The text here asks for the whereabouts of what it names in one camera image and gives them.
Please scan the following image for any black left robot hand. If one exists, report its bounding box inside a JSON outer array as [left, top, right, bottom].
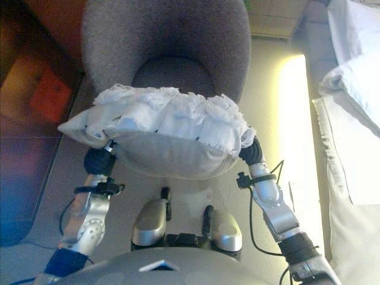
[[84, 139, 117, 176]]

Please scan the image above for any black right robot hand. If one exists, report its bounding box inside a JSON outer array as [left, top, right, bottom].
[[239, 138, 265, 165]]

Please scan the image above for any white square ruffled cushion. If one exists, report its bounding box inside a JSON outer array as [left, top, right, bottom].
[[57, 83, 257, 181]]

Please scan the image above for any dark glossy mirrored panel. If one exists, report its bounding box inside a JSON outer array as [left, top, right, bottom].
[[0, 0, 87, 248]]

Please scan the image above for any white folded duvet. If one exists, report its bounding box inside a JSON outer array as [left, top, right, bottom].
[[318, 55, 380, 135]]

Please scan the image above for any grey robot torso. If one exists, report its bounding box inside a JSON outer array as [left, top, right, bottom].
[[58, 233, 298, 285]]

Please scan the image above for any light wooden nightstand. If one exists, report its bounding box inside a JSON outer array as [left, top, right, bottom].
[[248, 0, 307, 40]]

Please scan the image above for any grey fabric tub armchair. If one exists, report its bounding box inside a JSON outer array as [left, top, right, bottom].
[[81, 0, 252, 102]]

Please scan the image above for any white bed sheet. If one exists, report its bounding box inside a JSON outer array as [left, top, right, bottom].
[[326, 0, 380, 68]]

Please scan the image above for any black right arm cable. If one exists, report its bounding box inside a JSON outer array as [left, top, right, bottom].
[[248, 160, 294, 285]]

